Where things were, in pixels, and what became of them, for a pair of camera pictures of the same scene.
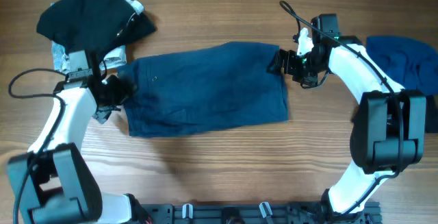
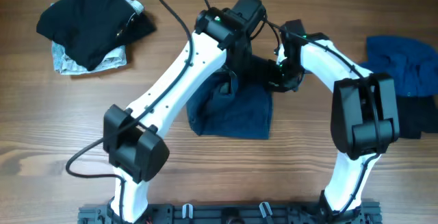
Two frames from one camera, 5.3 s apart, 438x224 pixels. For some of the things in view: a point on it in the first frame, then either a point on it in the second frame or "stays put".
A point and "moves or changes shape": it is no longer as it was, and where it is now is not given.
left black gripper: (125, 90) -> (246, 59)
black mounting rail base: (254, 213) stays put
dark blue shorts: (220, 84) moves or changes shape
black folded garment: (95, 16) stays put
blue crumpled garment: (412, 65) stays put
